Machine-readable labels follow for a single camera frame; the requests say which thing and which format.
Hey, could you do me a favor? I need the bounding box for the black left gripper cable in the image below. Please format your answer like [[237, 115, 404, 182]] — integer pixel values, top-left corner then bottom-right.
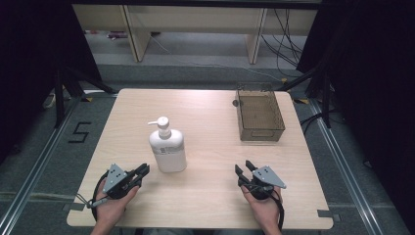
[[91, 169, 110, 223]]

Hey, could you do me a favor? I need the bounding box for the white pump bottle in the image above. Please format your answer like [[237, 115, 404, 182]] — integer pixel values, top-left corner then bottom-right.
[[147, 116, 188, 173]]

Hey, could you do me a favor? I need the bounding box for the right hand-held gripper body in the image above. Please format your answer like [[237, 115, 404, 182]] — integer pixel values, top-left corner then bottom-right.
[[242, 165, 288, 201]]

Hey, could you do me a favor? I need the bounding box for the silver cable plug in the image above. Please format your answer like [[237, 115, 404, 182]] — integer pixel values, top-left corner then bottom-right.
[[75, 193, 110, 210]]

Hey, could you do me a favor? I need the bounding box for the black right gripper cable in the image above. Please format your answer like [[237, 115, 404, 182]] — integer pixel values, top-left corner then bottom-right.
[[269, 188, 286, 231]]

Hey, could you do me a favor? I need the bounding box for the grey tape piece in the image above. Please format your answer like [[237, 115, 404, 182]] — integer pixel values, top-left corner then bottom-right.
[[62, 202, 86, 212], [316, 209, 342, 223]]

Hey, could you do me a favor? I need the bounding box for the black curtain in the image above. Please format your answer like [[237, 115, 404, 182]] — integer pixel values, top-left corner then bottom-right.
[[0, 0, 103, 165], [296, 0, 415, 229]]

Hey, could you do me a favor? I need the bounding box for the beige wooden shelf unit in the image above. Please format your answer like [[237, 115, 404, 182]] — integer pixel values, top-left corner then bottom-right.
[[71, 3, 319, 65]]

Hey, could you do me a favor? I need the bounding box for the person's right hand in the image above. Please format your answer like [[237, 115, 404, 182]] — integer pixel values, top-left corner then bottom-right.
[[240, 185, 284, 228]]

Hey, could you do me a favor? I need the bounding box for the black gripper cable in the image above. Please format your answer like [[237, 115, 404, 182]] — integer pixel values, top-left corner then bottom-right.
[[269, 188, 286, 231], [91, 169, 110, 223]]

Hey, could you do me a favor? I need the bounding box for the bundle of black cables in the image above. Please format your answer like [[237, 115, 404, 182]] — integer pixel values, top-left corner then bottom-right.
[[260, 8, 307, 78]]

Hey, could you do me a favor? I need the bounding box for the brown transparent plastic basket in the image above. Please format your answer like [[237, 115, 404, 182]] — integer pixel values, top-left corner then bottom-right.
[[232, 81, 287, 143]]

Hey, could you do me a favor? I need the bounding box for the black metal stand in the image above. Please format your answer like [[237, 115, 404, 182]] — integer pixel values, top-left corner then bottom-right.
[[54, 64, 118, 129], [277, 65, 333, 129]]

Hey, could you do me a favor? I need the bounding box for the person's left hand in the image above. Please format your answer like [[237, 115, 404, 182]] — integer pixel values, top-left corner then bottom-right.
[[95, 179, 141, 226]]

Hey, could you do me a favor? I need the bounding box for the metal floor rail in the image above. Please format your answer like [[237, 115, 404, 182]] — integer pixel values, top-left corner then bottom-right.
[[308, 99, 386, 235], [0, 95, 83, 235]]

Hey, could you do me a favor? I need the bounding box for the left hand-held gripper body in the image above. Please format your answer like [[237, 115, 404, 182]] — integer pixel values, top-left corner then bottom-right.
[[102, 163, 142, 200]]

